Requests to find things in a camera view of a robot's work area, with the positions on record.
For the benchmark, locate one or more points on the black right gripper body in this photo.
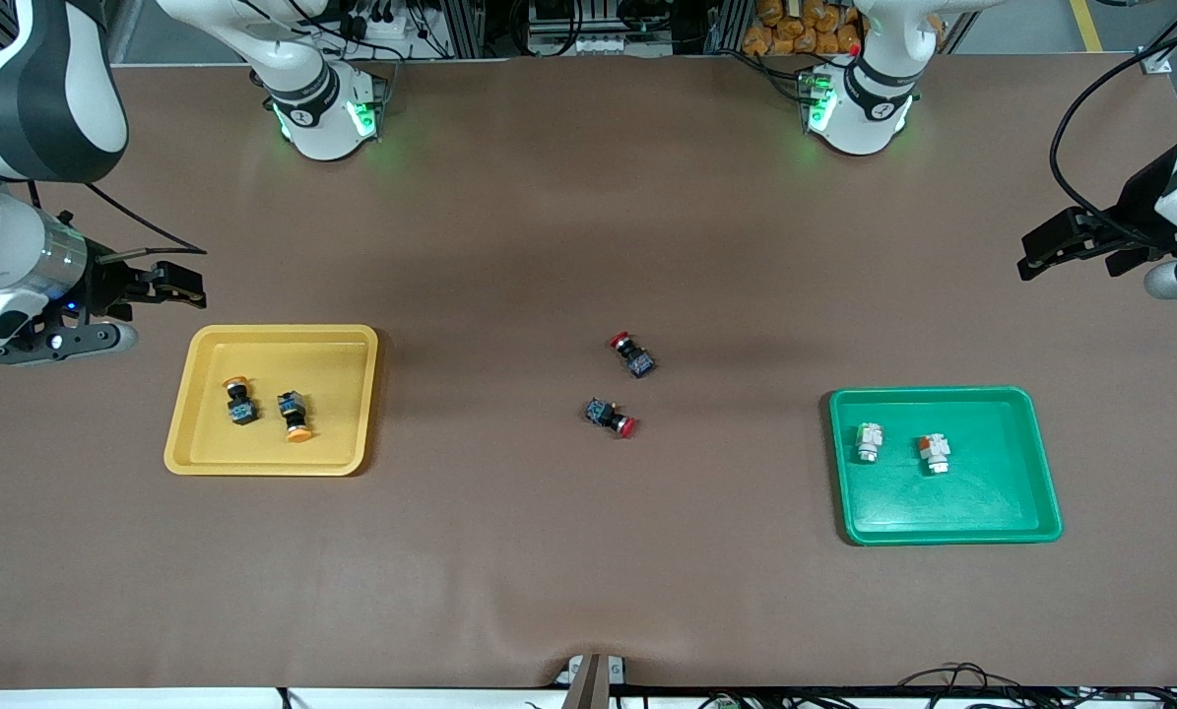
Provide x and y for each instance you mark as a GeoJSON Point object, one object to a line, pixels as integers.
{"type": "Point", "coordinates": [108, 286]}

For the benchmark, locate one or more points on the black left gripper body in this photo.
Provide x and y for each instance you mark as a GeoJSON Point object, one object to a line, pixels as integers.
{"type": "Point", "coordinates": [1136, 209]}

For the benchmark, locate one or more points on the white power strip with plugs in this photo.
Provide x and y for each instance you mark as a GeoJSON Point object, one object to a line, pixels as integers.
{"type": "Point", "coordinates": [386, 27]}

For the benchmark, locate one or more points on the green plastic tray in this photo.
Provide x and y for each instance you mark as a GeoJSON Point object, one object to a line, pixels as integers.
{"type": "Point", "coordinates": [982, 502]}

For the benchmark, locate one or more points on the white green push button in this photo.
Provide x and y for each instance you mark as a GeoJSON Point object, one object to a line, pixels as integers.
{"type": "Point", "coordinates": [869, 442]}

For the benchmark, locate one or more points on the red push button switch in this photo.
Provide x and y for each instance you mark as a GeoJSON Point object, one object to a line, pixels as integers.
{"type": "Point", "coordinates": [611, 417]}
{"type": "Point", "coordinates": [633, 354]}

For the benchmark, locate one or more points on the aluminium frame profile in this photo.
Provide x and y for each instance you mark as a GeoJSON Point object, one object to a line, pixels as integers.
{"type": "Point", "coordinates": [1174, 44]}

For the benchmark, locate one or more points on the brown table mat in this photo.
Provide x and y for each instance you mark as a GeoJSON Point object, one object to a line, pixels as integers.
{"type": "Point", "coordinates": [588, 551]}

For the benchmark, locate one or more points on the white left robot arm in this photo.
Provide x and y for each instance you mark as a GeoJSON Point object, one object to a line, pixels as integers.
{"type": "Point", "coordinates": [864, 108]}

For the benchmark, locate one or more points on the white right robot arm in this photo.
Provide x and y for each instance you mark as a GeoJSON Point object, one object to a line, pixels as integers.
{"type": "Point", "coordinates": [312, 108]}

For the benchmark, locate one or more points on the yellow plastic tray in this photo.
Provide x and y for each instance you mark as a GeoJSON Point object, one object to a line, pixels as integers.
{"type": "Point", "coordinates": [332, 374]}

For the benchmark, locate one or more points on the metal table edge clamp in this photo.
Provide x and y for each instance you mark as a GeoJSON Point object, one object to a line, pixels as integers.
{"type": "Point", "coordinates": [590, 675]}

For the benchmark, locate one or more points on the orange packaged goods pile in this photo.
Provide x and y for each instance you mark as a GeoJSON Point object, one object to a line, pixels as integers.
{"type": "Point", "coordinates": [800, 28]}

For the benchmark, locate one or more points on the white green button orange mark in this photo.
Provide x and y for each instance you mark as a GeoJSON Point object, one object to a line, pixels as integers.
{"type": "Point", "coordinates": [935, 453]}

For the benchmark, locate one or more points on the yellow push button switch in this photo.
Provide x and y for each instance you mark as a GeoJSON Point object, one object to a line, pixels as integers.
{"type": "Point", "coordinates": [294, 417]}
{"type": "Point", "coordinates": [242, 403]}

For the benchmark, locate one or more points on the long white power strip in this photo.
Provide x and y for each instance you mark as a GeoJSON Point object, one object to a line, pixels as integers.
{"type": "Point", "coordinates": [578, 44]}

